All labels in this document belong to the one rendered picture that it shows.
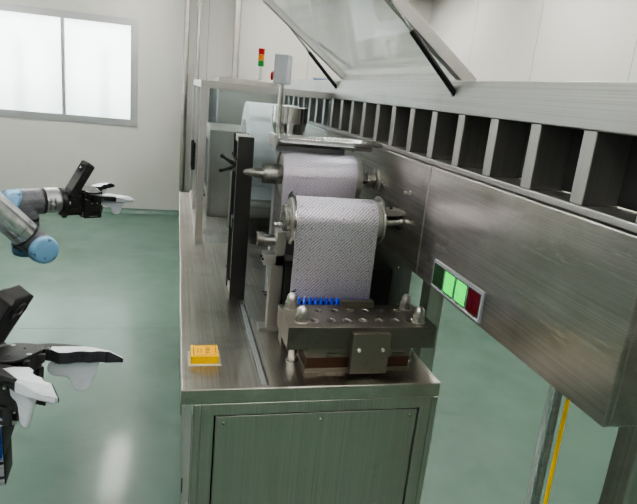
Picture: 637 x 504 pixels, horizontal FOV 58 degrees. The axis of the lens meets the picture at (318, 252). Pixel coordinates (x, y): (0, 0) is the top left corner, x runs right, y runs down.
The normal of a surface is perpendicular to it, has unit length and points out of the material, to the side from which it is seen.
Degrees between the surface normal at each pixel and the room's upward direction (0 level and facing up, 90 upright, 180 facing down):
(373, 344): 90
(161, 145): 90
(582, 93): 90
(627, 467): 90
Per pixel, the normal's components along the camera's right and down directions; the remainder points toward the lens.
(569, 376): -0.97, -0.03
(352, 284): 0.22, 0.28
